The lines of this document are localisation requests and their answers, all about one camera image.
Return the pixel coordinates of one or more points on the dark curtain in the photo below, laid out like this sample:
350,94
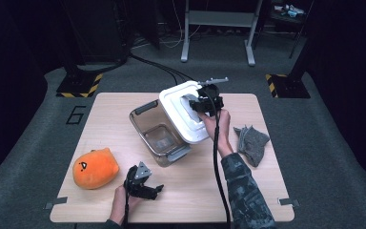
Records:
6,79
355,79

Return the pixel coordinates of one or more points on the grey cloth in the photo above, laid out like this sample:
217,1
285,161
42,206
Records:
254,144

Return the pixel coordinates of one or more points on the person's left hand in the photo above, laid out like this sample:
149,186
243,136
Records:
119,205

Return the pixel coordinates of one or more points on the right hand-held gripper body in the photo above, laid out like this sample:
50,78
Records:
211,98

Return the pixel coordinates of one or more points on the white metal desk frame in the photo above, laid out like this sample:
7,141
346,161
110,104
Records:
217,18

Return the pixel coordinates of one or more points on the black stand base hazard stripes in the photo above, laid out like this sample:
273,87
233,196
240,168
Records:
290,87
76,85

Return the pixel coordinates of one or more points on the person's right hand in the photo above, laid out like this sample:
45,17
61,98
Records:
224,130

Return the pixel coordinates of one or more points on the blue white small clutter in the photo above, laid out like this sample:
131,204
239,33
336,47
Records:
290,11

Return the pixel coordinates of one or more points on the black cabinet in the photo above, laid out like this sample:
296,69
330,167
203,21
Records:
98,31

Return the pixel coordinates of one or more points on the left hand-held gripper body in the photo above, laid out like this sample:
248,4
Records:
136,184

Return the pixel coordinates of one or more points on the clear plastic storage box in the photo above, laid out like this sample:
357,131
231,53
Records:
158,136

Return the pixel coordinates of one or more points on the grey tape strip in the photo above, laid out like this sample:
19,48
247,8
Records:
288,202
55,202

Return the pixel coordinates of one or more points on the orange plush toy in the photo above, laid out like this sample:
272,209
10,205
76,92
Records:
95,168

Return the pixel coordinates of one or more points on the black shelf stand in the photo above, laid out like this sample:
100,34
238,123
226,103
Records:
298,38

